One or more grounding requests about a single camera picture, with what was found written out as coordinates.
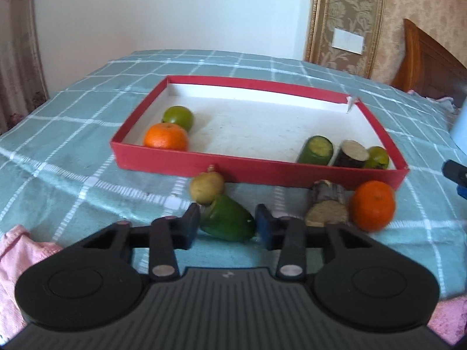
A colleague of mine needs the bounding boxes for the teal checked bedsheet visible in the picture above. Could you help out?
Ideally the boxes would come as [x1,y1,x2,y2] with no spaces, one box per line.
[1,49,466,299]

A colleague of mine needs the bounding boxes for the dark sugarcane piece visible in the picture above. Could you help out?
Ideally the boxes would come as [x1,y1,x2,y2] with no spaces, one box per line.
[305,180,349,228]

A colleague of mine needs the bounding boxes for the small orange mandarin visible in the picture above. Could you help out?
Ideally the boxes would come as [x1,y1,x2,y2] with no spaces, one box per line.
[349,181,396,232]

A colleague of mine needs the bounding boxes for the green cucumber end piece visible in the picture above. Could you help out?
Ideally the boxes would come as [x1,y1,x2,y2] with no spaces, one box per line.
[200,195,257,242]

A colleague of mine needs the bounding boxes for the white wall switch plate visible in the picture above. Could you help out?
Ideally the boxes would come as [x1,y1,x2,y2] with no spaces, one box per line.
[332,28,364,55]

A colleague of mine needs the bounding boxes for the green cucumber cut piece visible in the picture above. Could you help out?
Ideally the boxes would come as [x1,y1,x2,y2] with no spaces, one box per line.
[297,135,334,166]

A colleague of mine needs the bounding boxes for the large green tomato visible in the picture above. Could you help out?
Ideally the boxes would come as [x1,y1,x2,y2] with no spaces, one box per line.
[161,105,195,132]

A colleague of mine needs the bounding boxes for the wooden headboard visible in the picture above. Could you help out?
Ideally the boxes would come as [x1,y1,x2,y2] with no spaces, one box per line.
[391,18,467,108]

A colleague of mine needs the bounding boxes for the red cardboard tray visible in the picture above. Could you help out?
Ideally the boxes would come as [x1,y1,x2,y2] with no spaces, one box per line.
[110,75,409,190]

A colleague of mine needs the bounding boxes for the small green tomato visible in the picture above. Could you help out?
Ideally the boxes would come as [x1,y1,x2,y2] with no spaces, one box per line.
[363,146,389,170]

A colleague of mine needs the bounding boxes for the brown small pear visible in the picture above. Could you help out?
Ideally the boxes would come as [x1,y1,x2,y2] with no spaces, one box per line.
[189,165,225,205]

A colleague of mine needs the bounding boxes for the brown patterned curtain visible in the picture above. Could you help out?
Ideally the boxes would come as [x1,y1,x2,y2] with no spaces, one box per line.
[0,0,48,133]

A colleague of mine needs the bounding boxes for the large orange mandarin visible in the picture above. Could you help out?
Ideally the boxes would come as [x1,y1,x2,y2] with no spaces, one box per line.
[142,122,188,151]

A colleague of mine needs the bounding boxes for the pink towel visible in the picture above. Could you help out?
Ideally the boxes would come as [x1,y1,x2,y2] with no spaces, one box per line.
[0,225,466,344]

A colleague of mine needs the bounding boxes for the gold framed wallpaper panel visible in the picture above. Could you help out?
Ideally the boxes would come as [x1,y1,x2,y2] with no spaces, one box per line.
[304,0,385,78]

